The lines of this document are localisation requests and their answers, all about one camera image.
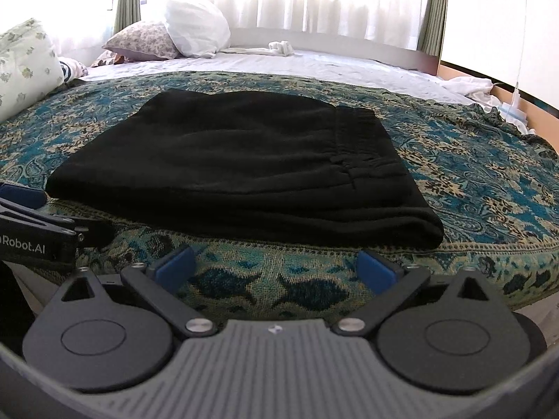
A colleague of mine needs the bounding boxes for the white bed sheet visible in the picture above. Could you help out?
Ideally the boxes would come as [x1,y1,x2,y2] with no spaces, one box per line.
[79,48,481,105]

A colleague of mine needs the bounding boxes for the white crumpled cloth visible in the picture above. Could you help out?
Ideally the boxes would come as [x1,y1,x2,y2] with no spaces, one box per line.
[445,76,503,112]

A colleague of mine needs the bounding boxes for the navy striped white cloth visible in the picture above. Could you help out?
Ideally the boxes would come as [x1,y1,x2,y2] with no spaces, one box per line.
[59,57,90,83]

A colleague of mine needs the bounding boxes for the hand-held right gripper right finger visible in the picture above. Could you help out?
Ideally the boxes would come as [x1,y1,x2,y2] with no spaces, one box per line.
[332,249,501,339]

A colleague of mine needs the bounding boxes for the grey floral pillow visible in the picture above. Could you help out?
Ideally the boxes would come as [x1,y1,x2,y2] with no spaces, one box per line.
[102,20,182,62]

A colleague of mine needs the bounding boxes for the pink patterned cloth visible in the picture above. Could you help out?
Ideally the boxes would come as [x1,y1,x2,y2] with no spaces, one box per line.
[90,50,125,67]

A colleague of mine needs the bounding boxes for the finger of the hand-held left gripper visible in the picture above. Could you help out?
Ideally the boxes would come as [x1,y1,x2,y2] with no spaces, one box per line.
[0,182,77,233]

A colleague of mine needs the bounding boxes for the folded floral quilt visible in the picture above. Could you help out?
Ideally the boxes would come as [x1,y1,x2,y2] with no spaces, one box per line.
[0,18,66,123]

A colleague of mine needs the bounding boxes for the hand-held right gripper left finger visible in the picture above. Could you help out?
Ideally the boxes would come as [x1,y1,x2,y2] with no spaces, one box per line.
[61,244,219,339]

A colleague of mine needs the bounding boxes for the white sheer curtain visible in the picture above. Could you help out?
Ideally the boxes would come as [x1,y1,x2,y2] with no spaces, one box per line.
[135,0,433,51]

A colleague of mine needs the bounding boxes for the grey bed frame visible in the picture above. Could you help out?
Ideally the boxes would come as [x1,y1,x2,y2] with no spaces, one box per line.
[229,27,440,77]

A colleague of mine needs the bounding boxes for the black pants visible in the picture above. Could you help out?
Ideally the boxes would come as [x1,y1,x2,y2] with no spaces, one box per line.
[45,88,445,249]

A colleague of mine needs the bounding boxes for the teal paisley blanket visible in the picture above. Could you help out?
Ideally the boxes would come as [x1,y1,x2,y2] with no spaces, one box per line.
[0,71,559,315]

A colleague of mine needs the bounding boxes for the light blue cloth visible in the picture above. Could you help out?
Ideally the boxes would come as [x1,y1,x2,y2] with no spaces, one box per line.
[498,102,531,134]

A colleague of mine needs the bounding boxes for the white rolled cloth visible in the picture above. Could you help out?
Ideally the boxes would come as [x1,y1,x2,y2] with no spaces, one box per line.
[227,40,298,57]

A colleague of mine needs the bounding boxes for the white pillow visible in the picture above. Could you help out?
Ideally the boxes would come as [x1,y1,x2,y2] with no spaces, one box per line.
[165,0,231,58]

